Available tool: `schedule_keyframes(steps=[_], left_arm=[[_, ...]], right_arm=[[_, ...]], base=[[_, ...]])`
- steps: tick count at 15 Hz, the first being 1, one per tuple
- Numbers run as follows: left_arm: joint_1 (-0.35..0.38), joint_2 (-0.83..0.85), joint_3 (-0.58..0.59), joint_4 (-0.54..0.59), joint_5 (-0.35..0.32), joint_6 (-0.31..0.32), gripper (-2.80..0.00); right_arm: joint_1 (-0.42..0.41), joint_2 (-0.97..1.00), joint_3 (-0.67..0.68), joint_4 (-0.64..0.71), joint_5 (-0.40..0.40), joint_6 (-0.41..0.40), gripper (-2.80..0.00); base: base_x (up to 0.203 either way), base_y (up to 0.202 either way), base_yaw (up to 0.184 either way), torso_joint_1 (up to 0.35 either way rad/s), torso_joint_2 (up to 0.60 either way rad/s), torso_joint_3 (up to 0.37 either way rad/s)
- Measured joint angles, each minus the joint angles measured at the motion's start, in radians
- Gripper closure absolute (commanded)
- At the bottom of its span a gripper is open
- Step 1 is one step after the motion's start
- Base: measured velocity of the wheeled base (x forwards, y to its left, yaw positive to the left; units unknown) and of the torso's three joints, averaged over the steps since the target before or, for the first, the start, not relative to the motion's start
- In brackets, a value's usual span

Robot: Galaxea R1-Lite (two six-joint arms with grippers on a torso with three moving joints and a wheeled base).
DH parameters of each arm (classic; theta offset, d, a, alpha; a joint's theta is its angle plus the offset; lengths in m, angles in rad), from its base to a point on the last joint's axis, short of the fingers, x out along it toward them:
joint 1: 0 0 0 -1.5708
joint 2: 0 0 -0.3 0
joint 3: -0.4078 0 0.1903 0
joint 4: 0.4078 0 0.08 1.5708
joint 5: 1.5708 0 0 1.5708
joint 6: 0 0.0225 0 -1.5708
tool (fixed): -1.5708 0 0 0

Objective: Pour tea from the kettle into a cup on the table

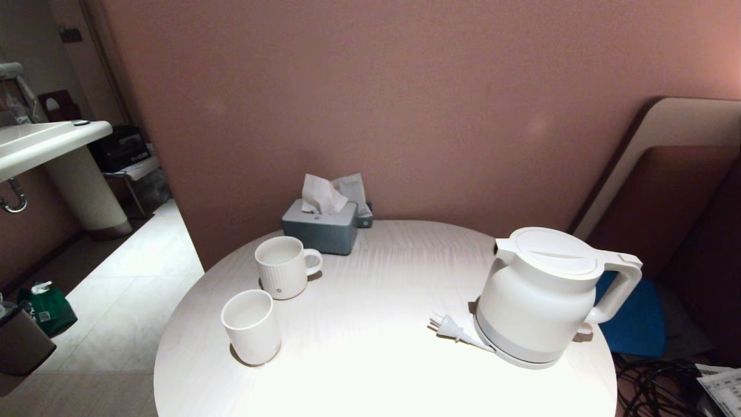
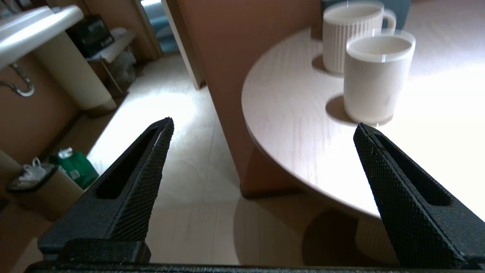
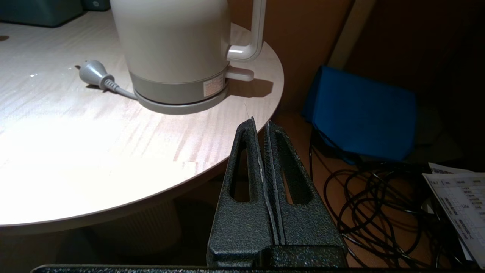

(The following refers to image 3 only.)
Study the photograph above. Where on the right gripper plain right finger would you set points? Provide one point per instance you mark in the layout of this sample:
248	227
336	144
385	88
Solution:
307	227

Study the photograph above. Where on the right gripper white-labelled left finger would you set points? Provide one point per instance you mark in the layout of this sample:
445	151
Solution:
242	227

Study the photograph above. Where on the white electric kettle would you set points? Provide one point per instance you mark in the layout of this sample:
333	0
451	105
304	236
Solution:
174	41

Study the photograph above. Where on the round white kettle base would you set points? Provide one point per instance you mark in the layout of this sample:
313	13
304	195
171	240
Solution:
178	108

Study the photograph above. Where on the printed paper sheet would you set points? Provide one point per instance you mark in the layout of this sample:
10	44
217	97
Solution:
462	201

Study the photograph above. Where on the grey-blue tissue box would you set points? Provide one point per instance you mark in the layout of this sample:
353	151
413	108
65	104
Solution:
38	11

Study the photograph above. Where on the ribbed table pedestal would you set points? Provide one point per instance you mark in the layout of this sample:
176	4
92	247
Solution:
140	227

